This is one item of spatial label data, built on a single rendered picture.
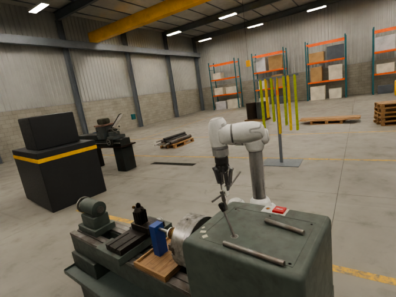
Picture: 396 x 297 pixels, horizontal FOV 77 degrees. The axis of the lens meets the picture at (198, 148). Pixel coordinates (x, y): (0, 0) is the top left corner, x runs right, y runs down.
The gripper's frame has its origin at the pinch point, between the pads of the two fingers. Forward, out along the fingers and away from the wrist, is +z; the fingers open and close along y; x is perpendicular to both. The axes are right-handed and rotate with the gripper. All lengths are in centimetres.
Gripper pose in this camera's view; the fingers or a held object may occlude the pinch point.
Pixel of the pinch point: (225, 190)
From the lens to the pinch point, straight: 145.1
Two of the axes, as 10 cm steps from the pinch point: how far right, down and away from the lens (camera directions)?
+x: -6.1, 2.5, -7.5
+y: -7.8, -0.2, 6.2
